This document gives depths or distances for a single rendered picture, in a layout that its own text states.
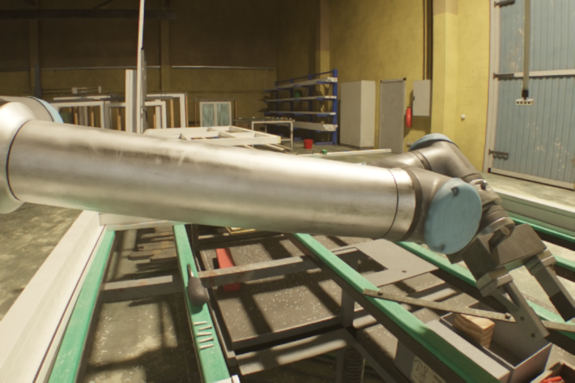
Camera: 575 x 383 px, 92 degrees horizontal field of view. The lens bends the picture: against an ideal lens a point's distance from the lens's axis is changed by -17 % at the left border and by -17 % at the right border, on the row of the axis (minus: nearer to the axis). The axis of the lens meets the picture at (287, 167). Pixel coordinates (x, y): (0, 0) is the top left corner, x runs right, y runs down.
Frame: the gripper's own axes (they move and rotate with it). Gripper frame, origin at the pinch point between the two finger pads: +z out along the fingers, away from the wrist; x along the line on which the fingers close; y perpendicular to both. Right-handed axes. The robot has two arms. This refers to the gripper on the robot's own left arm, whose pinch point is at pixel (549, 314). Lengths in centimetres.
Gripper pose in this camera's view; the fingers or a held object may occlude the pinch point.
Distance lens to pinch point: 55.6
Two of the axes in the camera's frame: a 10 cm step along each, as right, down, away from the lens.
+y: 2.0, -7.1, -6.7
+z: 2.9, 7.0, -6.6
